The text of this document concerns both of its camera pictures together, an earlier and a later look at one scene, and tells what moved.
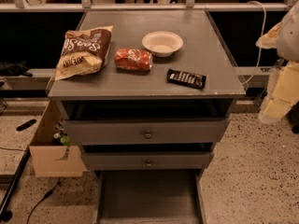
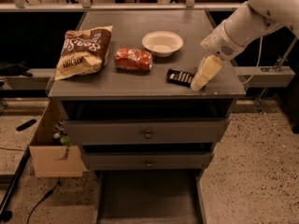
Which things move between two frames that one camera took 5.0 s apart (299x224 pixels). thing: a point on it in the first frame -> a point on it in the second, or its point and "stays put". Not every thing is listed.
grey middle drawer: [148, 161] stays put
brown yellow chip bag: [84, 52] stays put
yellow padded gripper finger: [283, 92] -> [220, 44]
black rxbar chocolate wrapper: [187, 78] stays put
